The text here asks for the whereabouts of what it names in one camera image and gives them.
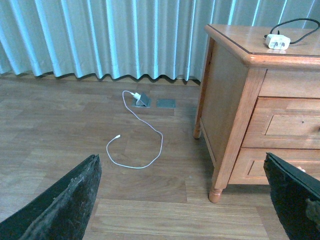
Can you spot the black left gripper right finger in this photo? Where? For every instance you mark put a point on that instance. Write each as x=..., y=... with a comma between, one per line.
x=295, y=196

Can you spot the open grey floor socket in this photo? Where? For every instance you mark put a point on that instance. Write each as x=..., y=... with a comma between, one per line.
x=143, y=102

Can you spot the pale pleated curtain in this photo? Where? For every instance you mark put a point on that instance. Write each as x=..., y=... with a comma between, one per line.
x=126, y=37

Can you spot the closed grey floor plate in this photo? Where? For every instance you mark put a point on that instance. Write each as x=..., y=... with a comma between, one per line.
x=166, y=103

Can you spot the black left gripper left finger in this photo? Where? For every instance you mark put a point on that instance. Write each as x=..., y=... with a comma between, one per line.
x=63, y=211

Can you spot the wooden drawer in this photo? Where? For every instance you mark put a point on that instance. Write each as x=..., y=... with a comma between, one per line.
x=284, y=123
x=249, y=166

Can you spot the white charger plug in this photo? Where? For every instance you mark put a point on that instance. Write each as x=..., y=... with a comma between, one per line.
x=277, y=42

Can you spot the white plugged floor adapter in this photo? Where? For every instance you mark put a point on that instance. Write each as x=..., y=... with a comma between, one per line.
x=136, y=95

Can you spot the wooden nightstand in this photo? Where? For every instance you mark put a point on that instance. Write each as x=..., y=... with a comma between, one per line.
x=238, y=69

